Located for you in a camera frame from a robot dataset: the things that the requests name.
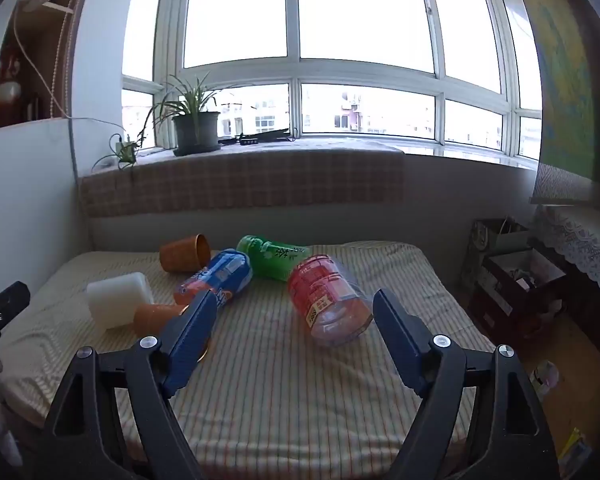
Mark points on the patterned paper bag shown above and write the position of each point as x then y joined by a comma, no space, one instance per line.
500,235

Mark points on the white window frame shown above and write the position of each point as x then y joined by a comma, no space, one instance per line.
293,67

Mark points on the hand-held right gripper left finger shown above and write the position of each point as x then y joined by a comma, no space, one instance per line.
190,345

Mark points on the small potted plant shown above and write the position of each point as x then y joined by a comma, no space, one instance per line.
126,152

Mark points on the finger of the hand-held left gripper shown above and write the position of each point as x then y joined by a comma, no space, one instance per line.
7,302

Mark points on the striped bed mattress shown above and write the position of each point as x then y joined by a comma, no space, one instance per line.
290,395

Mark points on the open cardboard box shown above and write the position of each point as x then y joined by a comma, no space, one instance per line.
522,272

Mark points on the clear red label jar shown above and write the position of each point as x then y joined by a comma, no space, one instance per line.
325,295

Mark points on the orange cup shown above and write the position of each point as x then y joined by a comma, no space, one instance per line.
180,255
155,317

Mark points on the green plastic bottle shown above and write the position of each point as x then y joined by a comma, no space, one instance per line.
272,260

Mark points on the white plastic container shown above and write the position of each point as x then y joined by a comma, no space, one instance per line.
117,300

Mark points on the white lace cloth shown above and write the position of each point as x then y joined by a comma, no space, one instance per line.
580,245

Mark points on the red and white jar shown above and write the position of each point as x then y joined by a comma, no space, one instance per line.
7,90

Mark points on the yellow and blue packet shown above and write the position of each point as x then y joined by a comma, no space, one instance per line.
575,452

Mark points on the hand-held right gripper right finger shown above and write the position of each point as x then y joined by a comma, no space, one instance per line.
401,342

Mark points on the checked headboard cushion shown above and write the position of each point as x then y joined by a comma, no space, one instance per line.
260,180

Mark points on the wooden wall shelf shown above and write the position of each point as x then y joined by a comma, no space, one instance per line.
25,85

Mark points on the wall poster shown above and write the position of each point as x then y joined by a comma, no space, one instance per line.
567,75

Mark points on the blue label plastic bottle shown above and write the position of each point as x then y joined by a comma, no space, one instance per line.
225,272

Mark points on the black power strip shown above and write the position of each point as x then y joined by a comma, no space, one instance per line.
252,140

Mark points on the large potted spider plant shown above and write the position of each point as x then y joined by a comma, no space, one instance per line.
196,130

